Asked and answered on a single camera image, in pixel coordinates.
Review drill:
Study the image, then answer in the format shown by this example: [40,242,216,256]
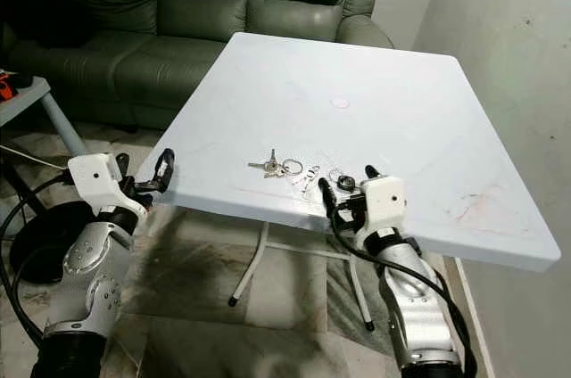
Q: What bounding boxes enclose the black car key with ring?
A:
[327,168,360,195]

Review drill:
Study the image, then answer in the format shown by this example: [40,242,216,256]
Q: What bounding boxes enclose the small silver keys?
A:
[291,165,323,193]

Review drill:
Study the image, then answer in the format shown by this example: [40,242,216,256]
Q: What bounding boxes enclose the silver key bunch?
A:
[247,148,307,180]

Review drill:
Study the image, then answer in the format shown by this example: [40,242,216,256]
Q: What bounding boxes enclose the white folding table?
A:
[134,31,563,334]

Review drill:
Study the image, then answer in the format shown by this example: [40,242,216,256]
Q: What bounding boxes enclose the black round stand base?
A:
[9,201,95,286]

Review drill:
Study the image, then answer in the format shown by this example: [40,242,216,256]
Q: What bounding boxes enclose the light blue side table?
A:
[0,77,90,158]

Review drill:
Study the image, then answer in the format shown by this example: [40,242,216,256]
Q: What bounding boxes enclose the orange and black tool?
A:
[0,70,21,103]

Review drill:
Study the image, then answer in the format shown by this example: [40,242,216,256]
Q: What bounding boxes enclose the green leather sofa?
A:
[4,0,396,131]

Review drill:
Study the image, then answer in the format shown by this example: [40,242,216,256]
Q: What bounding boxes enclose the black bag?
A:
[0,0,95,51]

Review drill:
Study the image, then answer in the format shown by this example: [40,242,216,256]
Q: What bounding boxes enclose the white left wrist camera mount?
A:
[68,152,149,220]

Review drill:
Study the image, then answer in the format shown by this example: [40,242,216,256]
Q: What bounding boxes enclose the white floor cable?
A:
[0,144,69,168]

